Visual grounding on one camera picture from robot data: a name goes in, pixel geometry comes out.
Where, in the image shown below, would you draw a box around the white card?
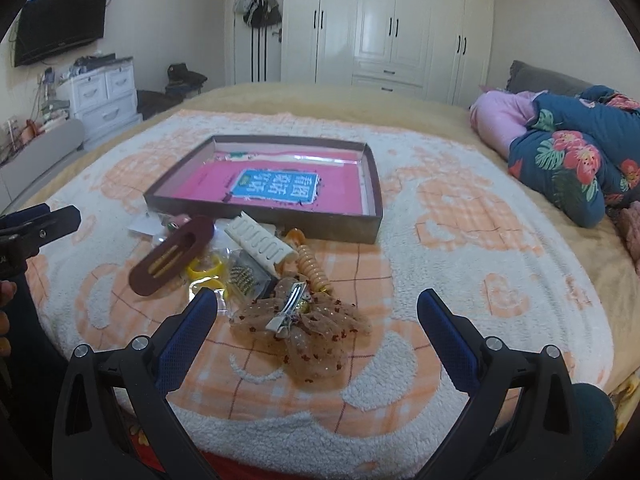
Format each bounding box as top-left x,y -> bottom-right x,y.
128,211 -> 166,237

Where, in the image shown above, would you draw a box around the maroon oval hair clip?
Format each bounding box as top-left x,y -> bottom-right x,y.
128,216 -> 214,297

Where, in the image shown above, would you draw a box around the yellow bangle ring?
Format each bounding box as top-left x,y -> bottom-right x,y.
185,252 -> 227,282

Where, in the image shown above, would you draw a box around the sheer brown bow hair clip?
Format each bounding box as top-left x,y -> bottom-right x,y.
230,275 -> 371,384

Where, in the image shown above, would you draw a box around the small comb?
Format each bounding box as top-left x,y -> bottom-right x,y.
228,249 -> 278,306

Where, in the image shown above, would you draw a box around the cream white hair claw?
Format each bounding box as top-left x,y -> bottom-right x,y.
224,211 -> 297,278

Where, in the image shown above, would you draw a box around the orange spiral hair clip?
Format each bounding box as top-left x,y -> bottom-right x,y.
285,229 -> 333,295

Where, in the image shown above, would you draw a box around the left hand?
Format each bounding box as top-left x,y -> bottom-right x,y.
0,279 -> 19,359

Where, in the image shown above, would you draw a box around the grey bench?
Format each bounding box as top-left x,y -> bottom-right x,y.
1,119 -> 85,211

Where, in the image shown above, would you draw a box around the white drawer cabinet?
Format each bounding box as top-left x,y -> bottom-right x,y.
56,58 -> 143,151

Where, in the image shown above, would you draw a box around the tan bed cover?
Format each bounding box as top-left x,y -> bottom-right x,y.
21,84 -> 639,392

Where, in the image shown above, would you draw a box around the orange white fleece blanket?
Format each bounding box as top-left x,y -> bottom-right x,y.
27,110 -> 614,479

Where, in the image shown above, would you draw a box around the dark clothes pile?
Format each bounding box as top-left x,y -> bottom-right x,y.
137,63 -> 208,120

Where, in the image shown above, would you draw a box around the dark pink knitted blanket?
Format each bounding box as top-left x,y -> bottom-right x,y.
613,202 -> 640,274

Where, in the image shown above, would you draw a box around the blue floral quilt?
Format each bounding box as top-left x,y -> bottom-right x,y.
508,86 -> 639,228

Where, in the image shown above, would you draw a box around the white door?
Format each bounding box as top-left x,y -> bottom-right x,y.
224,0 -> 283,86

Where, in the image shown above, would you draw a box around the brown shallow cardboard tray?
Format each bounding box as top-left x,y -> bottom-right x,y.
144,134 -> 383,244

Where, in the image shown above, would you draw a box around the pink book blue label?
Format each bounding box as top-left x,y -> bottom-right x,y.
166,151 -> 370,214

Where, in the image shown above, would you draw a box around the pink quilt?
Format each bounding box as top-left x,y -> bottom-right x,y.
470,90 -> 542,160

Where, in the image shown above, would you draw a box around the hanging bags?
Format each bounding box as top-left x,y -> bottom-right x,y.
233,0 -> 282,29

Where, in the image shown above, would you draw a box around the grey pillow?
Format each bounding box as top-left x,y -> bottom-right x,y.
506,60 -> 592,96

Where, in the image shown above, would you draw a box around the white wardrobe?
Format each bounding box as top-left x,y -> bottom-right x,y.
281,0 -> 495,107

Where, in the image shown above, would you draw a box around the black wall television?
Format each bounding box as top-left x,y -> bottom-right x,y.
13,0 -> 107,67

